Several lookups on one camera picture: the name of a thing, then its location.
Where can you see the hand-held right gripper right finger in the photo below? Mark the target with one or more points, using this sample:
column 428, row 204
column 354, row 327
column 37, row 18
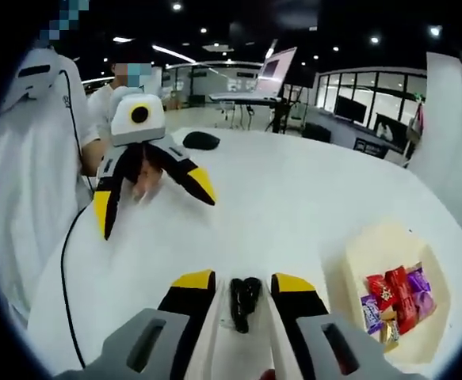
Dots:
column 325, row 344

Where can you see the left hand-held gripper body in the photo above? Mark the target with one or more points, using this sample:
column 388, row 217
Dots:
column 135, row 132

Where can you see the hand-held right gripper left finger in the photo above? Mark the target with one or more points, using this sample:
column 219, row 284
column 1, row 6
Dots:
column 151, row 344

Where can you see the cream food tongs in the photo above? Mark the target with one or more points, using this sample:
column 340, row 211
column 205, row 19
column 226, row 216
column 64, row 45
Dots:
column 205, row 344

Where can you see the small purple candy food packet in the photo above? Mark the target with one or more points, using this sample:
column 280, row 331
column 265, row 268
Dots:
column 371, row 314

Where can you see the gold candy food packet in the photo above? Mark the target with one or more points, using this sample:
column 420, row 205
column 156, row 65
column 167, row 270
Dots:
column 390, row 332

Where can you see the small red candy food packet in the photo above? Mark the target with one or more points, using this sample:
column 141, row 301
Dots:
column 381, row 293

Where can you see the long red food packet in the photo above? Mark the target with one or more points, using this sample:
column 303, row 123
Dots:
column 405, row 305

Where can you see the black food packet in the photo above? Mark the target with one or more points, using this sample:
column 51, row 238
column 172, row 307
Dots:
column 240, row 305

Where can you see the cream plastic container tray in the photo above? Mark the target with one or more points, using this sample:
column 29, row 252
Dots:
column 373, row 253

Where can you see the large purple food packet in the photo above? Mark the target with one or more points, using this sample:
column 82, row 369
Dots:
column 422, row 301

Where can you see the person's left hand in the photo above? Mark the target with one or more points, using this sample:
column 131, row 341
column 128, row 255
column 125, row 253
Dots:
column 147, row 178

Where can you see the person's right hand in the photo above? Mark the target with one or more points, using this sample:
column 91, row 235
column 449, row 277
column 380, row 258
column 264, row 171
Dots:
column 269, row 375

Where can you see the black oval object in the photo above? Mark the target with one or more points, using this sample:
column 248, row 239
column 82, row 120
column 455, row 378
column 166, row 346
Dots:
column 201, row 140

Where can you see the long ceiling light strip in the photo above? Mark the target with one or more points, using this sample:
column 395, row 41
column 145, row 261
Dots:
column 173, row 54

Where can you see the black stand pole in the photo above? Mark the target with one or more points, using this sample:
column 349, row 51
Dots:
column 282, row 116

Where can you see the white chest device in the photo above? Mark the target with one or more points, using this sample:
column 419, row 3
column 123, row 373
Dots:
column 36, row 85

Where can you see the black box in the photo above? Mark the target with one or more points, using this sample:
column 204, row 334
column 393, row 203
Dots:
column 316, row 132

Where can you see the group of ceiling spotlights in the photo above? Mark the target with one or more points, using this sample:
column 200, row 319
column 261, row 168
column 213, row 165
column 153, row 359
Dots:
column 176, row 6

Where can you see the pink screen laptop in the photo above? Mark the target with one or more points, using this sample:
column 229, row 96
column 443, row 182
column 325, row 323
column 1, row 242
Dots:
column 278, row 71

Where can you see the black monitor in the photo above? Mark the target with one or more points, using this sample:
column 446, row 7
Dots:
column 399, row 126
column 350, row 109

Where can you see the dark counter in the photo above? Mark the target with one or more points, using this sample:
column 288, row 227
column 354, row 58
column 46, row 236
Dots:
column 371, row 148

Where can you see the white bag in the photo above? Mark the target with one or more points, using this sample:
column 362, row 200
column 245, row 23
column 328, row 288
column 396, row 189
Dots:
column 384, row 130

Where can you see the coat stand with bags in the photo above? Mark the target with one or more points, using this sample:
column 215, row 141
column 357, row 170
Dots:
column 416, row 130

